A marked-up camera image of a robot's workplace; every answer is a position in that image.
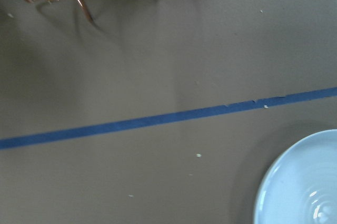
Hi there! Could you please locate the light blue plate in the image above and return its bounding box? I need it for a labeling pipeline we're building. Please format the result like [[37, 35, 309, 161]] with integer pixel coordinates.
[[253, 129, 336, 223]]

